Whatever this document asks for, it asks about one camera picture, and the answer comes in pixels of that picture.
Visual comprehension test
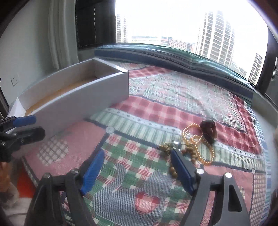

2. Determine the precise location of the dark brown leather watch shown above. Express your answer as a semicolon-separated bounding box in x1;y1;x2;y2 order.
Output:
200;119;217;145

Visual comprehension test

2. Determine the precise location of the gold pearl bead bracelet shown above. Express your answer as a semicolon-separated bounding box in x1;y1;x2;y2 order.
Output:
182;122;215;166

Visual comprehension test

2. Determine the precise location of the gold ring cluster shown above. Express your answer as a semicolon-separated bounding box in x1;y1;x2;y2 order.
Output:
158;140;181;156

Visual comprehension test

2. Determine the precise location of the left hand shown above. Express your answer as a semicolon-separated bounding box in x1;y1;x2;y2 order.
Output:
0;162;12;203

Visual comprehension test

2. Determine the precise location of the white cardboard box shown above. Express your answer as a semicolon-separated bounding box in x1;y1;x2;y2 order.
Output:
7;58;129;158

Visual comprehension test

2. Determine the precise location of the patchwork plaid bed quilt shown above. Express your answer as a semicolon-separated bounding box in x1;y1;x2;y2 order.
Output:
22;63;271;225

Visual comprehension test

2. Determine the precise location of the left white curtain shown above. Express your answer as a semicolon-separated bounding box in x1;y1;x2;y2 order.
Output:
48;0;79;70

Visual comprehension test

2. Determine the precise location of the striped green blue bolster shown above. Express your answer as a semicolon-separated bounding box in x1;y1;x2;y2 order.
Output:
94;43;254;102

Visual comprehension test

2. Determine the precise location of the white wall socket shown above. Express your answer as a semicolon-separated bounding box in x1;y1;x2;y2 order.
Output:
10;73;20;86

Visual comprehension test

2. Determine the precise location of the brown wooden bead string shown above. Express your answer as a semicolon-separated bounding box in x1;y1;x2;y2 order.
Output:
169;145;199;178

